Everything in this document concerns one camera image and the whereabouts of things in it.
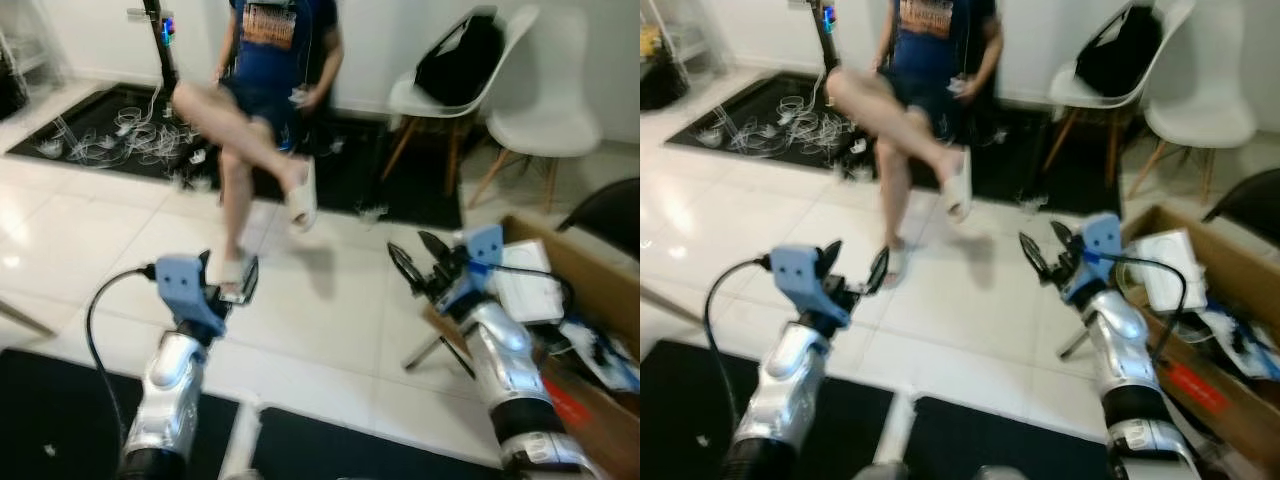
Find black chair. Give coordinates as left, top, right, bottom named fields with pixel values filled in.
left=1202, top=166, right=1280, bottom=251
left=558, top=177, right=641, bottom=263

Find blue and white packet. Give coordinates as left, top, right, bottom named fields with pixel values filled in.
left=560, top=318, right=641, bottom=393
left=1205, top=305, right=1280, bottom=381

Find white chair with wooden legs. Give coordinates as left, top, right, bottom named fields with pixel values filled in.
left=1128, top=0, right=1259, bottom=203
left=1040, top=0, right=1197, bottom=181
left=386, top=4, right=541, bottom=197
left=466, top=8, right=603, bottom=213

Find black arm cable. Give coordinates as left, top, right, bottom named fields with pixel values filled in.
left=1110, top=252, right=1191, bottom=361
left=488, top=262, right=577, bottom=316
left=702, top=256, right=773, bottom=441
left=86, top=264, right=159, bottom=441

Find white wire rack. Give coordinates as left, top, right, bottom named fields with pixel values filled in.
left=642, top=0, right=736, bottom=86
left=0, top=0, right=69, bottom=96

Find brown cardboard box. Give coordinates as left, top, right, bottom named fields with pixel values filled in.
left=424, top=214, right=641, bottom=480
left=1118, top=204, right=1280, bottom=471

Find seated person in blue clothes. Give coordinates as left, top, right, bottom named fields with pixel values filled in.
left=172, top=0, right=346, bottom=293
left=825, top=0, right=1004, bottom=291

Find black bag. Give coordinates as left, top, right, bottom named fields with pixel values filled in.
left=414, top=14, right=507, bottom=107
left=1074, top=4, right=1167, bottom=99

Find metal stand legs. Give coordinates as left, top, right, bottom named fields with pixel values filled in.
left=1058, top=325, right=1093, bottom=363
left=402, top=330, right=479, bottom=381

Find black rug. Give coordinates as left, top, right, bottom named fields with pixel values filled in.
left=5, top=84, right=467, bottom=231
left=664, top=72, right=1126, bottom=219

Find heap of white cables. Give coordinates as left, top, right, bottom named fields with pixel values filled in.
left=34, top=94, right=217, bottom=173
left=706, top=92, right=871, bottom=163

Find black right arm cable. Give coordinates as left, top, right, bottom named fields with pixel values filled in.
left=488, top=262, right=577, bottom=316
left=1110, top=252, right=1191, bottom=361

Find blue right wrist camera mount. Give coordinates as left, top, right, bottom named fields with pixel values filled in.
left=1078, top=212, right=1125, bottom=293
left=458, top=224, right=507, bottom=296

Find white flat box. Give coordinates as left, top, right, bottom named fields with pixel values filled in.
left=494, top=238, right=567, bottom=327
left=1136, top=228, right=1211, bottom=313

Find black stand pole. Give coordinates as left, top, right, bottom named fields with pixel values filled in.
left=790, top=0, right=843, bottom=76
left=127, top=0, right=182, bottom=93

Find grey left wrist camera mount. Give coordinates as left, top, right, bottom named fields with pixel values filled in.
left=154, top=254, right=228, bottom=343
left=767, top=244, right=833, bottom=323

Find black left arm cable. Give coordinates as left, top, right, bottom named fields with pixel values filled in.
left=702, top=256, right=773, bottom=441
left=86, top=264, right=159, bottom=441

